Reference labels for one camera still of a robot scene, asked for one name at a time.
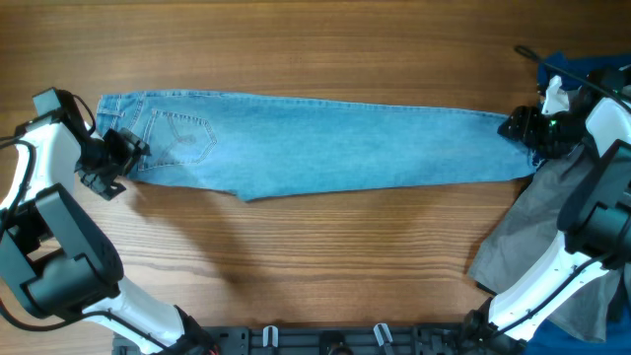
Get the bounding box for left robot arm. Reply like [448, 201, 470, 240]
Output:
[1, 88, 219, 354]

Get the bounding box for light blue denim jeans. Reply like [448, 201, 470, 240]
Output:
[97, 90, 537, 201]

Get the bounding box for grey rail clip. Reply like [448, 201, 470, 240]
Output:
[373, 322, 394, 355]
[262, 325, 279, 349]

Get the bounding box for left grey rail clip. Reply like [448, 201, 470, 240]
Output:
[262, 325, 279, 349]

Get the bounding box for grey trousers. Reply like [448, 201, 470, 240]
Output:
[467, 144, 630, 343]

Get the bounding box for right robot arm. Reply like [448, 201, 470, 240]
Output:
[459, 68, 630, 354]

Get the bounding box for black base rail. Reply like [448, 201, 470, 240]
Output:
[206, 323, 482, 355]

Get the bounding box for right grey rail clip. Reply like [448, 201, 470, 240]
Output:
[373, 322, 394, 355]

